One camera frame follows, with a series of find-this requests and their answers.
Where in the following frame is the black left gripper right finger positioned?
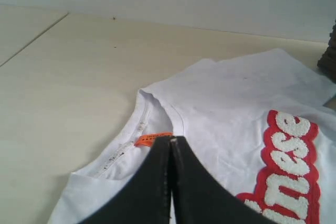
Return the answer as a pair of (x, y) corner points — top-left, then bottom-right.
(170, 136), (274, 224)

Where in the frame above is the white t-shirt red lettering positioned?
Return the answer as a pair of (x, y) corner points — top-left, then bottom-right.
(49, 49), (335, 223)

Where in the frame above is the brown wicker basket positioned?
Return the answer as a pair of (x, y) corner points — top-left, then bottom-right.
(317, 24), (336, 81)

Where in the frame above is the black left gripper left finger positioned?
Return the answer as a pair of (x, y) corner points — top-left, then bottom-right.
(83, 136), (171, 224)

